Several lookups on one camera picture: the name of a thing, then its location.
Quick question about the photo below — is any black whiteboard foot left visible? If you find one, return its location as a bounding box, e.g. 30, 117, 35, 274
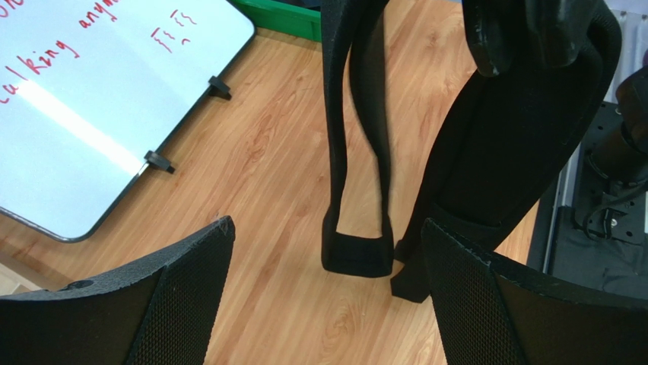
145, 151, 176, 174

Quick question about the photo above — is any green plastic bin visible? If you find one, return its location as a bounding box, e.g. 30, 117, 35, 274
231, 0, 322, 42

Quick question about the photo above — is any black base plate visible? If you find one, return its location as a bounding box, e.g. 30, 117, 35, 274
527, 102, 647, 299

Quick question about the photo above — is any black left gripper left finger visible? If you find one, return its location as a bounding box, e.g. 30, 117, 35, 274
1, 216, 236, 364

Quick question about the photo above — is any white whiteboard with red writing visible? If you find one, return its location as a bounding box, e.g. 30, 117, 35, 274
1, 1, 256, 243

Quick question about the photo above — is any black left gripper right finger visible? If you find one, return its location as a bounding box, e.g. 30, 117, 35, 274
421, 219, 647, 364

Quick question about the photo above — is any black whiteboard foot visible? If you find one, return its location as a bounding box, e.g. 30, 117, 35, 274
145, 151, 176, 174
208, 76, 232, 100

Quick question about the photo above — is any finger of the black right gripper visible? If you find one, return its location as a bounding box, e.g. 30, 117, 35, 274
462, 1, 597, 78

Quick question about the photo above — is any black whiteboard foot right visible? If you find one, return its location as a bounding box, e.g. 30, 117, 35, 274
208, 76, 232, 100

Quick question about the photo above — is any black tie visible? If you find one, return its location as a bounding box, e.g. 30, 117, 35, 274
321, 1, 614, 303

